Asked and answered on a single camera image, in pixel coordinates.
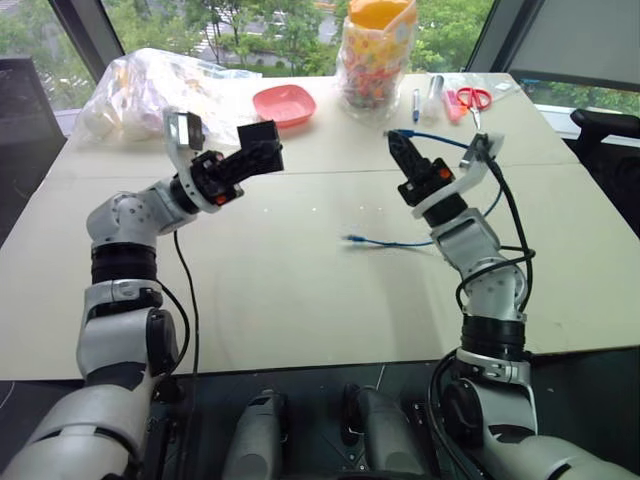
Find clear plastic bag of items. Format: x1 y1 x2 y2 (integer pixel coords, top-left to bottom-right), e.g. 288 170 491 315
73 47 264 150

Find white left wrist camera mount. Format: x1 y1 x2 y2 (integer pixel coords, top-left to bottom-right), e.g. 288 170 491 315
162 106 245 216

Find pink highlighter pen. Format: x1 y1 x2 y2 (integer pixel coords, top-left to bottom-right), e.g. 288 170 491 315
444 88 464 124

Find blue Ethernet cable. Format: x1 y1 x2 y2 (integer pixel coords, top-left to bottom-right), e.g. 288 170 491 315
341 128 504 250

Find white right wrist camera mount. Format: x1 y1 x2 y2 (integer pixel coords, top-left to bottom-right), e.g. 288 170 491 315
411 131 504 220

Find clear plastic tube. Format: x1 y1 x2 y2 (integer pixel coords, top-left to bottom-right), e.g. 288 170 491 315
421 74 446 124

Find dark window frame post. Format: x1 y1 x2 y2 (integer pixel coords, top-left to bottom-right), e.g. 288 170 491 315
48 0 126 84
466 0 547 75

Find pink plastic bowl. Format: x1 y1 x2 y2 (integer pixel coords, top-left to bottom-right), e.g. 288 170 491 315
251 84 318 129

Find grey rounded robot part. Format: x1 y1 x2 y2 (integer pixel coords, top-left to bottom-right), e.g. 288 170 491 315
341 383 427 480
233 389 290 480

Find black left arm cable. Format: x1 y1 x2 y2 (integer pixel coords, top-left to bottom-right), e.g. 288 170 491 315
144 228 201 480

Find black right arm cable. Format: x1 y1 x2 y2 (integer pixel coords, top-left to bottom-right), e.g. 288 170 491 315
428 142 537 480

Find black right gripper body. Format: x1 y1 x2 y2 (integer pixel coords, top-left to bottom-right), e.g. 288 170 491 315
396 156 457 207

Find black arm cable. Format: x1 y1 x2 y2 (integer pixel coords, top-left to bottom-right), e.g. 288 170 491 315
428 142 537 480
144 228 201 480

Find red handled scissors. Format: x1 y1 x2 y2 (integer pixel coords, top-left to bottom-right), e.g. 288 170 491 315
455 85 494 131

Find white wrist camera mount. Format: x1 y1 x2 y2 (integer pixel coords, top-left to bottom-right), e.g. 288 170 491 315
411 131 504 220
162 106 245 216

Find black office chair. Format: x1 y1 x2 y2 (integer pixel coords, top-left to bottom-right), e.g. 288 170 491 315
0 56 69 247
569 106 640 216

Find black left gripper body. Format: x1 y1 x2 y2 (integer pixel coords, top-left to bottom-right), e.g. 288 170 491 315
191 149 245 204

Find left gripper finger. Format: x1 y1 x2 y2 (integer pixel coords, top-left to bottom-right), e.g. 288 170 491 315
222 141 277 172
231 158 286 184

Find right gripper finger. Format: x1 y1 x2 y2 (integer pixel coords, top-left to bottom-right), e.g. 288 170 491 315
387 132 420 179
396 133 431 174

